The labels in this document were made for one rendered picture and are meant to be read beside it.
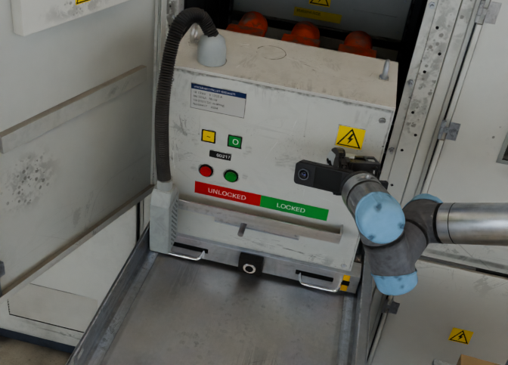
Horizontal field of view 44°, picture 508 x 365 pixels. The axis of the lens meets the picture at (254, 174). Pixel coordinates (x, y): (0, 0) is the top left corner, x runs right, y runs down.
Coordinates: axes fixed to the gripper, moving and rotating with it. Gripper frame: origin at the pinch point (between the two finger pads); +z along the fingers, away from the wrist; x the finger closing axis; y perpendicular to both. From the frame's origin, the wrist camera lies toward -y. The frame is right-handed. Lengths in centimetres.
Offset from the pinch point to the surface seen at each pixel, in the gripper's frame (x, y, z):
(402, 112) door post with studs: 6.4, 22.8, 23.0
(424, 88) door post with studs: 13.2, 26.0, 19.8
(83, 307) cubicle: -80, -62, 68
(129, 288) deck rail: -38, -42, 9
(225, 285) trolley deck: -38.1, -18.5, 11.9
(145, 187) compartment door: -27, -41, 47
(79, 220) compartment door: -28, -56, 24
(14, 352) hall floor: -105, -88, 78
